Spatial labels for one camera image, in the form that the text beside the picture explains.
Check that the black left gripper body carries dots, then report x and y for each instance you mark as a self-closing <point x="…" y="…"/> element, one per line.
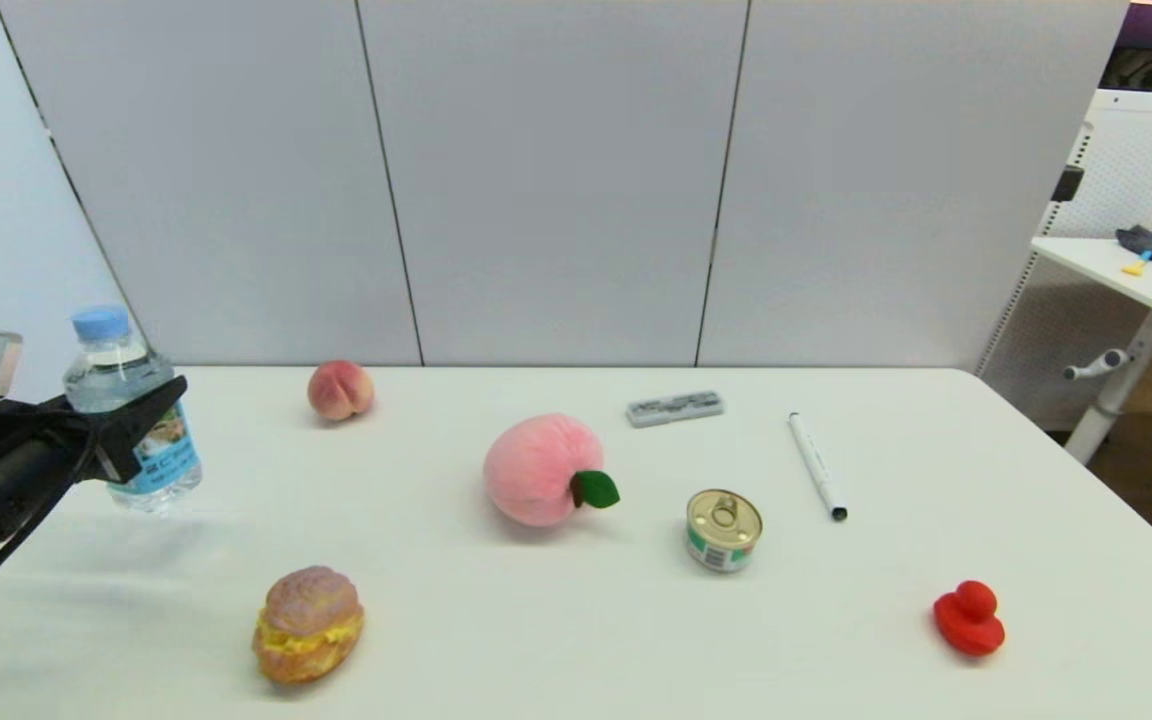
<point x="6" y="470"/>

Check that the white pegboard panel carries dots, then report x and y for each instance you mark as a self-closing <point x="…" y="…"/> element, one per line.
<point x="1146" y="170"/>

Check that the grey eraser block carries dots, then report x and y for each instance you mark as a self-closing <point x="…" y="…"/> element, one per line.
<point x="674" y="409"/>

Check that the black clip on pegboard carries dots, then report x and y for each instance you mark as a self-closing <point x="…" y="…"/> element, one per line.
<point x="1066" y="186"/>

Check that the small peach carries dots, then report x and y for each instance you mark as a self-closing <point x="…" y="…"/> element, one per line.
<point x="340" y="391"/>

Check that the red rubber duck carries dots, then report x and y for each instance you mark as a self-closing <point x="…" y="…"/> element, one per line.
<point x="968" y="621"/>

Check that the small tin can green label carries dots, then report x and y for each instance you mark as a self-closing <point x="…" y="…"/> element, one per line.
<point x="724" y="530"/>

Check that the white side table leg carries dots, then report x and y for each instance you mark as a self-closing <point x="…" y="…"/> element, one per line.
<point x="1121" y="385"/>

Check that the cream puff bread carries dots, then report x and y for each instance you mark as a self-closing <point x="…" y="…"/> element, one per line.
<point x="308" y="625"/>

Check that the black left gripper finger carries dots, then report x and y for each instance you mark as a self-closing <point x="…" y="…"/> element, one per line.
<point x="131" y="430"/>
<point x="46" y="404"/>

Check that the white side table top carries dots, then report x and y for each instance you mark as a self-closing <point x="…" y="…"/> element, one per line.
<point x="1116" y="270"/>

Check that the pink plush peach green leaf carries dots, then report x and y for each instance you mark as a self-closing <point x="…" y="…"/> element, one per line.
<point x="536" y="470"/>

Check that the white marker pen black cap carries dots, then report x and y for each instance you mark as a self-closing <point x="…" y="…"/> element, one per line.
<point x="817" y="467"/>

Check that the clear water bottle blue cap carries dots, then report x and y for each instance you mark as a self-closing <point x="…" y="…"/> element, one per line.
<point x="116" y="360"/>

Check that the small yellow toy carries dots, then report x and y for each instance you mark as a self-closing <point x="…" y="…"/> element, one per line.
<point x="1132" y="269"/>

